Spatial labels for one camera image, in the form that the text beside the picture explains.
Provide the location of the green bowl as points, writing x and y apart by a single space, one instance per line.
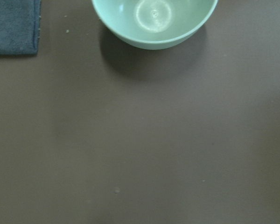
154 24

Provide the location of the grey folded cloth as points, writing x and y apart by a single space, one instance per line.
19 27

